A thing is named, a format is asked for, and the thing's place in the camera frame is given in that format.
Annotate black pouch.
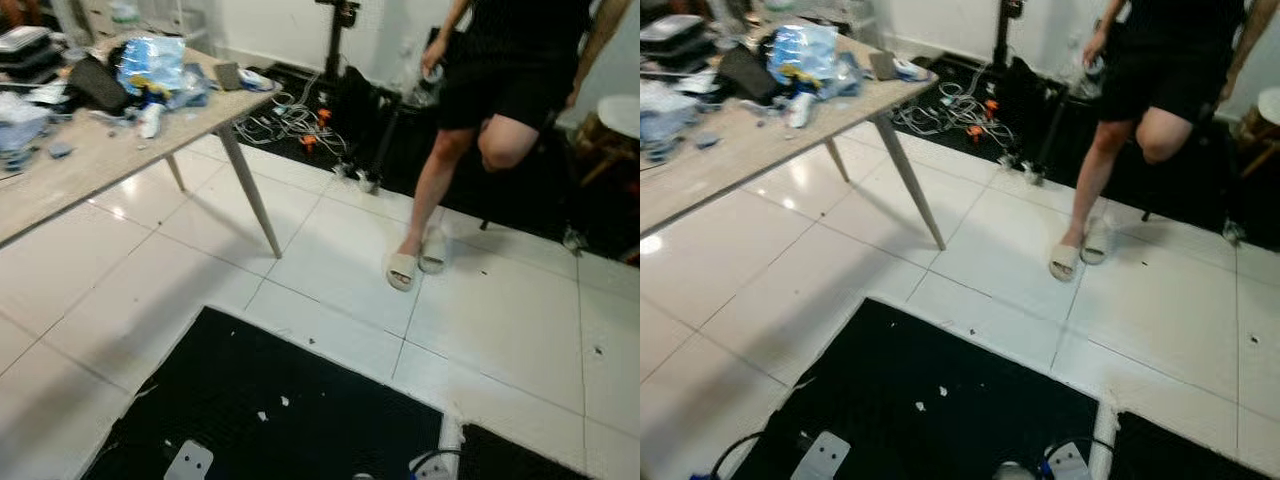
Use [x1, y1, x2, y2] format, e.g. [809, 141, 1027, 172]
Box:
[717, 43, 782, 105]
[65, 55, 130, 114]

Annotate light wooden table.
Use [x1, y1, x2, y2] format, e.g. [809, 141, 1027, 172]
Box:
[640, 28, 948, 252]
[0, 36, 286, 260]

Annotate white cable bundle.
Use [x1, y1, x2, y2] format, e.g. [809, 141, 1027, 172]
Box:
[234, 88, 348, 163]
[889, 78, 1018, 153]

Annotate large black floor mat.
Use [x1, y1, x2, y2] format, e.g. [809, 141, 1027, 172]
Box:
[80, 306, 445, 480]
[729, 297, 1102, 480]

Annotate clear plastic bottle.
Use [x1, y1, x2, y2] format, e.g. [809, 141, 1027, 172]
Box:
[411, 66, 447, 110]
[1077, 55, 1107, 100]

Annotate small black floor mat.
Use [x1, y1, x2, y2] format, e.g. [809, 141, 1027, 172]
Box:
[457, 423, 593, 480]
[1109, 411, 1278, 480]

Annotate pale blue tissue packs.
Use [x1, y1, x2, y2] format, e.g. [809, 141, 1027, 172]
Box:
[0, 91, 53, 173]
[640, 79, 703, 163]

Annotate blue plastic bag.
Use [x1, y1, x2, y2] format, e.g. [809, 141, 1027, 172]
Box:
[767, 23, 840, 87]
[116, 36, 188, 99]

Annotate round white wooden stool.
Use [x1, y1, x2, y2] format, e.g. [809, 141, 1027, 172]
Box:
[574, 94, 641, 188]
[1238, 86, 1280, 183]

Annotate person in black clothes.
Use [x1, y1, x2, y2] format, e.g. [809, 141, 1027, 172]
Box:
[1048, 0, 1280, 283]
[385, 0, 634, 293]

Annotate beige slipper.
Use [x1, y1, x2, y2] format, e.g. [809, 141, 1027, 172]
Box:
[386, 252, 420, 293]
[1081, 214, 1114, 267]
[1048, 243, 1082, 283]
[419, 227, 450, 275]

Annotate black carpet with cables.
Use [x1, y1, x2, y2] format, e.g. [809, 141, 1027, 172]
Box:
[238, 62, 641, 263]
[890, 52, 1280, 253]

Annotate black tripod stand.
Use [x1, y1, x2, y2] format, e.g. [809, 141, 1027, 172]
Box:
[314, 0, 362, 83]
[984, 0, 1027, 73]

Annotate black bag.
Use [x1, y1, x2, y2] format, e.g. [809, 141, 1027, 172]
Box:
[333, 64, 389, 136]
[999, 54, 1054, 126]

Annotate stack of food containers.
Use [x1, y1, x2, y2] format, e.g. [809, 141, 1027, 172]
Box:
[0, 26, 62, 87]
[640, 13, 707, 74]

